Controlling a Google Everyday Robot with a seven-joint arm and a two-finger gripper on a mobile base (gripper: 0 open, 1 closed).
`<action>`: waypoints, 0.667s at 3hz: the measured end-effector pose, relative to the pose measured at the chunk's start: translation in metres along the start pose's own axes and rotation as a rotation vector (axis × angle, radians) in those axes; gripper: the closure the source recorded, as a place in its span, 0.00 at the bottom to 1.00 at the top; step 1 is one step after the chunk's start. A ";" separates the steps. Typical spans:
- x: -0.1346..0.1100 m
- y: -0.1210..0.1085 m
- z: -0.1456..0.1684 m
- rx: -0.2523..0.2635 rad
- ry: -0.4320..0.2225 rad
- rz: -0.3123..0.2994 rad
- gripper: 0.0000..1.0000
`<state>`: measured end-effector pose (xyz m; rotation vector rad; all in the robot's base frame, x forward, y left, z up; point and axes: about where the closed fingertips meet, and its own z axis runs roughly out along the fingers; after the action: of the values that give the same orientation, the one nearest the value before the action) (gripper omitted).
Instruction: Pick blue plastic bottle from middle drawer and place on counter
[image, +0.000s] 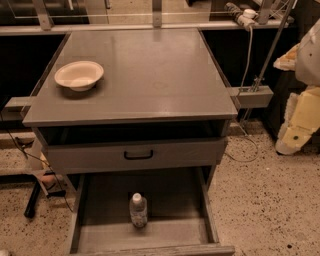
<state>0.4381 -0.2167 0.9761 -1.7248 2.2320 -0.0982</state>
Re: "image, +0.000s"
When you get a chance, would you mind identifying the metal railing frame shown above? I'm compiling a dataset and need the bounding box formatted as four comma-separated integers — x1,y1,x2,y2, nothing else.
0,0,298,35

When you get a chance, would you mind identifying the grey drawer cabinet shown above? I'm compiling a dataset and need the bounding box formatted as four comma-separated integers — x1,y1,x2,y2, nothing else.
21,28,239,188

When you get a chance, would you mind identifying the white power cable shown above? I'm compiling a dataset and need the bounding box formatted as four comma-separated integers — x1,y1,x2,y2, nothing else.
223,24,260,164

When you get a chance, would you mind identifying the thin black cable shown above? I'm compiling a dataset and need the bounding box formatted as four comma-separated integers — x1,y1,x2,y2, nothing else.
0,113,74,213

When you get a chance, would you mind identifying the black drawer handle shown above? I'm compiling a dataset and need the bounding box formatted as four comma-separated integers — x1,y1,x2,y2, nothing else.
123,150,154,161

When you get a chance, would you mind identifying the white power strip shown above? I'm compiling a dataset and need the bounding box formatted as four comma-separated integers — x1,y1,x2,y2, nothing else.
224,2,257,29

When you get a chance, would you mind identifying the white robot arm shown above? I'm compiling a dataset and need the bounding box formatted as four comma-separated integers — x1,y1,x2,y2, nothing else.
273,19,320,155

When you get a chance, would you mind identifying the diagonal metal rod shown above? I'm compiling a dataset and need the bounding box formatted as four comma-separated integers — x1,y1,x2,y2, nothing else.
250,0,296,92

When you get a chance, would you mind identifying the black clamp tool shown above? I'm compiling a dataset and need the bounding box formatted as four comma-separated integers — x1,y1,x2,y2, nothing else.
24,172,66,219

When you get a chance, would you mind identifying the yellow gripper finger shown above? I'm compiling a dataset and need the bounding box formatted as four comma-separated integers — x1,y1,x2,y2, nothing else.
275,87,320,155
273,44,299,71

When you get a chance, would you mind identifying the grey metal bracket block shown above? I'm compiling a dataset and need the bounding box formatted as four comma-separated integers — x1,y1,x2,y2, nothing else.
227,86,273,109

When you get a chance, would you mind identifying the white paper bowl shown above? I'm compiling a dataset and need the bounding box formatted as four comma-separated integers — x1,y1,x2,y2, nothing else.
54,61,104,92

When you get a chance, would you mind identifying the grey open middle drawer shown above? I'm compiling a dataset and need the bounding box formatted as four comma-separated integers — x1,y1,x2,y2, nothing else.
67,168,235,256

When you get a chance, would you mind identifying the clear plastic bottle white cap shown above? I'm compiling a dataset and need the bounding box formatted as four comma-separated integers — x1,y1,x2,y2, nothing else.
129,193,148,228

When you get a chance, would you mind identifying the grey closed top drawer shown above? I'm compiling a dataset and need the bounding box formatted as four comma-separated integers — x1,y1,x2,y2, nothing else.
44,138,227,174

